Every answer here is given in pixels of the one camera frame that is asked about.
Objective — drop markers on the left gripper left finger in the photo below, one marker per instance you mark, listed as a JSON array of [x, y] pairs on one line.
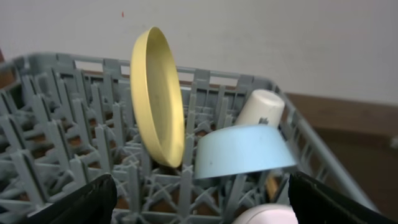
[[92, 203]]

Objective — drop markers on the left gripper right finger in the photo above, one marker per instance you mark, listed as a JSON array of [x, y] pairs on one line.
[[315, 202]]

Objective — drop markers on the wooden chopstick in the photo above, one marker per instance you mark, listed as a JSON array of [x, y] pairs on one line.
[[271, 186]]

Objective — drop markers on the pink shallow bowl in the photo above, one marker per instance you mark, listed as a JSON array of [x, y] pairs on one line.
[[270, 213]]

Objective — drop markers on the light blue bowl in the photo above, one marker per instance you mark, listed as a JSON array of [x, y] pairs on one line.
[[241, 149]]

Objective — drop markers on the white cup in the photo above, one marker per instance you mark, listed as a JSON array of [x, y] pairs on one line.
[[262, 104]]

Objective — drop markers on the yellow round plate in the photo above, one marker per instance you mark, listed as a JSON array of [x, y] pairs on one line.
[[157, 98]]

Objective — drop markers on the grey plastic dishwasher rack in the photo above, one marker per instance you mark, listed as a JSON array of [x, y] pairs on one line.
[[68, 119]]

